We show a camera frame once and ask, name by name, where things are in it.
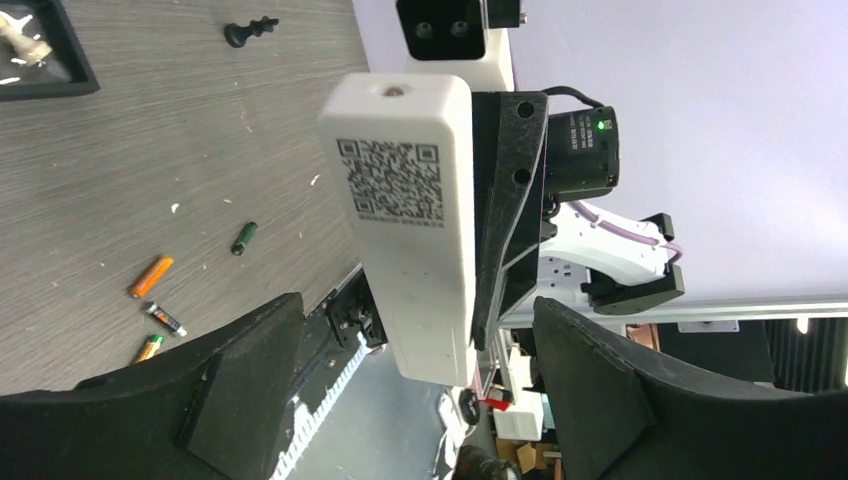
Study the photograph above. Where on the black framed display case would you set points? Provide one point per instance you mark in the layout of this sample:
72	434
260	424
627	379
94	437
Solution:
41	55

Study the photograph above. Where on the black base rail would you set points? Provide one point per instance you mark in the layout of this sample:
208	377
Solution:
346	316

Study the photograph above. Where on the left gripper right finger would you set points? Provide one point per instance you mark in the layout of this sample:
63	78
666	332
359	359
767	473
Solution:
624	411

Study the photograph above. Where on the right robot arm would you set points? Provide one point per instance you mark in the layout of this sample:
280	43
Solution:
633	265

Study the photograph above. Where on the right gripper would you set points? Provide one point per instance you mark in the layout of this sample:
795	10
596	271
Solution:
509	139

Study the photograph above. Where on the green battery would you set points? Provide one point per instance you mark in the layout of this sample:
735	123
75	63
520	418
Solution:
244	237

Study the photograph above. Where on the white remote control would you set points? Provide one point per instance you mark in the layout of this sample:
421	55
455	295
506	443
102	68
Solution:
400	152

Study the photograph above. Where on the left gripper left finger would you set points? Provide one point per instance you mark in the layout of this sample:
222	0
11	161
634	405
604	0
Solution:
209	408

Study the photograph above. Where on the orange battery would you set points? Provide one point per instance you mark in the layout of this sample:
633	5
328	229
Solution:
149	348
150	277

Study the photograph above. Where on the black chess piece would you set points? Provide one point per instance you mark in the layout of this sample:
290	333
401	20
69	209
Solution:
236	35

